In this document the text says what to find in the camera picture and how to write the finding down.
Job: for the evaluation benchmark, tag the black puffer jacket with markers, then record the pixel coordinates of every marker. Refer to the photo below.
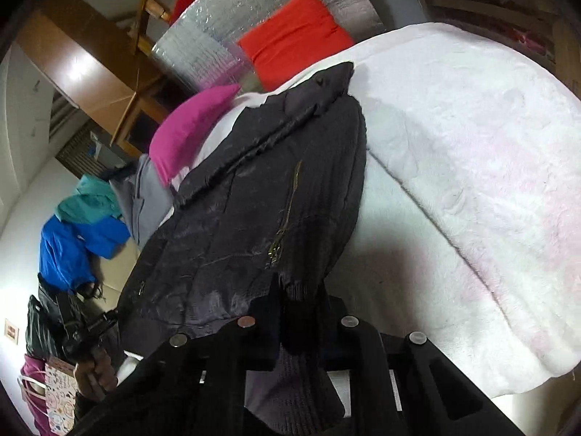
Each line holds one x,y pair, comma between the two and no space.
227,236

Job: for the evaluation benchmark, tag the wooden cabinet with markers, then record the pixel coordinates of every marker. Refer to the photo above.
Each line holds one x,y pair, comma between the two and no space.
90,68

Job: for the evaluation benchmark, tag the red pillow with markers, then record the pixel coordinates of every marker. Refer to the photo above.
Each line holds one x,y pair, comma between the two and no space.
290,41

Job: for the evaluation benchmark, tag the white fleece blanket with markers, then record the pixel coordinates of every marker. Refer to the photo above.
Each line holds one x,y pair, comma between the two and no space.
454,145

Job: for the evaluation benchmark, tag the grey garment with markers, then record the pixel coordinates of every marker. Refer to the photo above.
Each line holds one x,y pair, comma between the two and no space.
145,209

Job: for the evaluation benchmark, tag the black bag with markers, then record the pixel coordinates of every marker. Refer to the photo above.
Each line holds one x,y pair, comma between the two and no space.
45,327

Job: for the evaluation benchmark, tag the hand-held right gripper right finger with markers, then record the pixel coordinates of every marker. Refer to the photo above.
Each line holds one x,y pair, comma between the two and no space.
358,349

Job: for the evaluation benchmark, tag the white air conditioner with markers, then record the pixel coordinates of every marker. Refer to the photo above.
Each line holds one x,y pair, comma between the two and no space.
63,113

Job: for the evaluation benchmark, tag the brown slatted door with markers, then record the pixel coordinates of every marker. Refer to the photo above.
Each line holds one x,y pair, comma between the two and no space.
77,154

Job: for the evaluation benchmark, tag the magenta cloth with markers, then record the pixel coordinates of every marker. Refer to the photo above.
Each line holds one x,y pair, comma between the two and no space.
34,368

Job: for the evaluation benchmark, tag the teal garment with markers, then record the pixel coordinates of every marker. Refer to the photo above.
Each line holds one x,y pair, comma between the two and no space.
86,204

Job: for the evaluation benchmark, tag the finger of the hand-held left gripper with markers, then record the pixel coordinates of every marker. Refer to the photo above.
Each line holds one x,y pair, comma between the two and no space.
109,318

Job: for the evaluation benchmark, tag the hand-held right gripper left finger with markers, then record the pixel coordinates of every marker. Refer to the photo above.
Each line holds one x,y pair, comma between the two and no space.
265,336

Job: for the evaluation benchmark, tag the wooden table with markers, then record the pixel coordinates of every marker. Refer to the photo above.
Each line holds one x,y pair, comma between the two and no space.
551,36

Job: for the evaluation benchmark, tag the silver foil mat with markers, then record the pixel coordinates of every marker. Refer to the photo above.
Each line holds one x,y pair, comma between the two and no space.
199,54

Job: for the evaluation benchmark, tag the pink pillow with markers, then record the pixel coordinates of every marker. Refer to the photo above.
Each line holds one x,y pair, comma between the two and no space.
190,131

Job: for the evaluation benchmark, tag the wooden stair railing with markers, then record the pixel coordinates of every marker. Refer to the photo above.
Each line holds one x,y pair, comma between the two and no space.
152,7

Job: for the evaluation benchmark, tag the wall socket plate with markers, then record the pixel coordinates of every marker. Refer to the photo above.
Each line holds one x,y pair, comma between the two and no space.
11,330

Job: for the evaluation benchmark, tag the blue jacket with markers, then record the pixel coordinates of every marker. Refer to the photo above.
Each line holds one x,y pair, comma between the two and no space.
63,254

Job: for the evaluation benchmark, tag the person's left hand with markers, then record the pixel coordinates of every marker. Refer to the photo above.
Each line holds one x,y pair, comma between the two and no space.
97,372

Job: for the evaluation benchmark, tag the dark navy garment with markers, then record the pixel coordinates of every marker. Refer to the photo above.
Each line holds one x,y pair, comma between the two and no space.
115,172

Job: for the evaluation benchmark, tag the dotted paper gift bag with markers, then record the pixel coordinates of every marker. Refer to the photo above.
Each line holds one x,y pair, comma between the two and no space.
59,399

